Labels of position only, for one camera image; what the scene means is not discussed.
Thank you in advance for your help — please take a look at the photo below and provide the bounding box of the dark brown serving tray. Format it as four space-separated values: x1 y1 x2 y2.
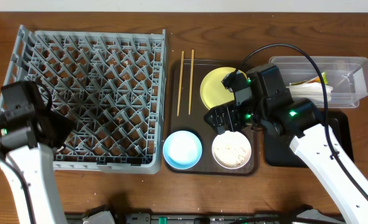
166 59 260 177

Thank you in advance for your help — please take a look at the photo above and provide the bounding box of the yellow green wrapper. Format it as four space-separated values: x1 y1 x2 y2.
290 72 328 86

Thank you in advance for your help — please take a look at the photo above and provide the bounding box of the black waste tray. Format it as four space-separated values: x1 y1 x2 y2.
263 110 354 168

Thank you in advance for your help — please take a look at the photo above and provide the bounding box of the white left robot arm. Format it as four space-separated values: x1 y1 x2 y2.
0 111 74 223

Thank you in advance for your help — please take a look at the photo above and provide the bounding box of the yellow round plate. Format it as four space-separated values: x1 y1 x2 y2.
200 67 235 110

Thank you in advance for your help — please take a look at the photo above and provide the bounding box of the light blue bowl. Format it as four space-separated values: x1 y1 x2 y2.
163 130 202 170

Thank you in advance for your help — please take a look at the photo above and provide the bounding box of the wooden chopstick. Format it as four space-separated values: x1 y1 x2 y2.
177 51 185 117
188 49 195 115

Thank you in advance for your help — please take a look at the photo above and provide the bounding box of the clear plastic waste bin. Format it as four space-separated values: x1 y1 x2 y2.
270 56 368 108

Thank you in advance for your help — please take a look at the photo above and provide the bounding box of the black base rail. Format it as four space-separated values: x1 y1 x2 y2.
65 205 345 224

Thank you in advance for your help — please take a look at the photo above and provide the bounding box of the white paper napkin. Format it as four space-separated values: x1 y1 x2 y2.
288 83 324 102

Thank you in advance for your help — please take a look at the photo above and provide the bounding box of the pink rice bowl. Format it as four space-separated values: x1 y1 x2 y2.
212 131 252 170

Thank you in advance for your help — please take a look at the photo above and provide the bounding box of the grey plastic dish rack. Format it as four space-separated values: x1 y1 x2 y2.
3 27 167 174

